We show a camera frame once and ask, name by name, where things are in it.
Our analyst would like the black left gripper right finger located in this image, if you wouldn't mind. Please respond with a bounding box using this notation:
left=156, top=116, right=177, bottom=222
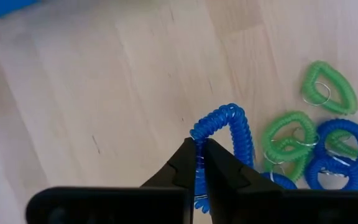
left=203, top=138, right=358, bottom=224

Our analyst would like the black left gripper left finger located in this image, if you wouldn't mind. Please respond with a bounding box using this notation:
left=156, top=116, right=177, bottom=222
left=25, top=136, right=197, bottom=224

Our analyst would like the blue spring keychain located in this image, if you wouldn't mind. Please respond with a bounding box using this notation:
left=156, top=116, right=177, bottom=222
left=190, top=103, right=256, bottom=214
left=305, top=155, right=358, bottom=191
left=315, top=118, right=358, bottom=172
left=259, top=172, right=298, bottom=190

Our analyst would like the blue plastic basket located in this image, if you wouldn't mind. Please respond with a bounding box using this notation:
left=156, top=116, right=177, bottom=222
left=0, top=0, right=40, bottom=19

